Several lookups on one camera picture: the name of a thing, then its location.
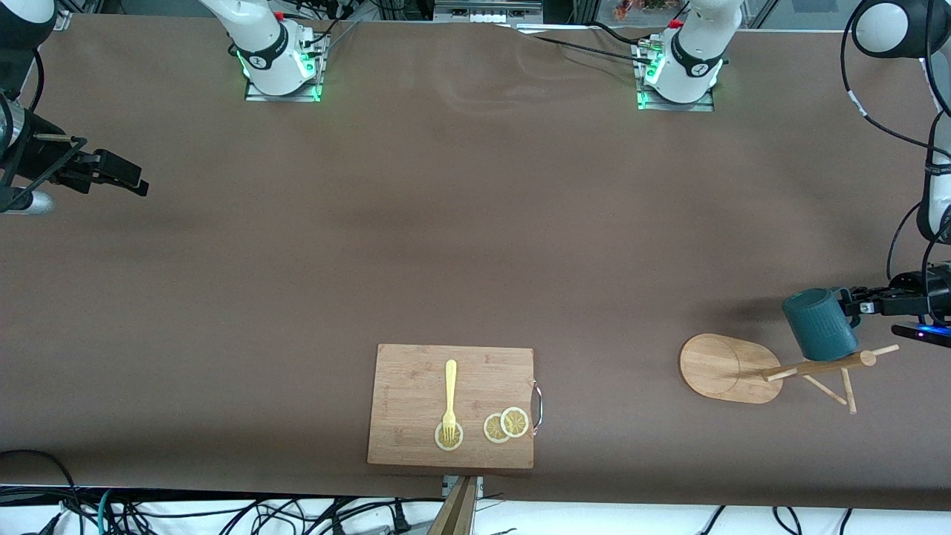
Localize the teal mug yellow inside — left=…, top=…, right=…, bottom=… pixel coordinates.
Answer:
left=782, top=288, right=861, bottom=363

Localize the wooden mug rack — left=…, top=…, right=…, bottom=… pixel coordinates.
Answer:
left=679, top=333, right=900, bottom=415

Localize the brown table mat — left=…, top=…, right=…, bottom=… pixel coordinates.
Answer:
left=0, top=13, right=951, bottom=512

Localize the yellow plastic fork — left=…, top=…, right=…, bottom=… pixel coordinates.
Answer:
left=442, top=360, right=459, bottom=441

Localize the white power strip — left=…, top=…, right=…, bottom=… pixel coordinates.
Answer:
left=434, top=0, right=544, bottom=23

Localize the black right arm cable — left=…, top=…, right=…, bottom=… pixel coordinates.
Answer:
left=28, top=46, right=47, bottom=114

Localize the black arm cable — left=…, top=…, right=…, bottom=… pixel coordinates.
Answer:
left=28, top=46, right=47, bottom=114
left=840, top=0, right=951, bottom=298

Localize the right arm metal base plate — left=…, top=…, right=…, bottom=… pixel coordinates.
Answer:
left=244, top=31, right=331, bottom=103

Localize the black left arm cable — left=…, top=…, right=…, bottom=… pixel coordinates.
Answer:
left=840, top=0, right=951, bottom=298

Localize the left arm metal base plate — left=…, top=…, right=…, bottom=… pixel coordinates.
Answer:
left=636, top=41, right=716, bottom=113

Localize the black looped floor cable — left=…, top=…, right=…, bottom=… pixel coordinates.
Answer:
left=0, top=449, right=84, bottom=521

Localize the wooden cutting board metal handle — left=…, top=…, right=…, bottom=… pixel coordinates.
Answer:
left=367, top=343, right=544, bottom=470

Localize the short black table cable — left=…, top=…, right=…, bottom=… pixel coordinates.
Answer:
left=591, top=21, right=655, bottom=50

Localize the long black table cable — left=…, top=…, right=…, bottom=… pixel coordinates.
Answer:
left=516, top=27, right=655, bottom=65

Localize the wooden post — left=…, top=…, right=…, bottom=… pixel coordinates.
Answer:
left=426, top=476, right=478, bottom=535

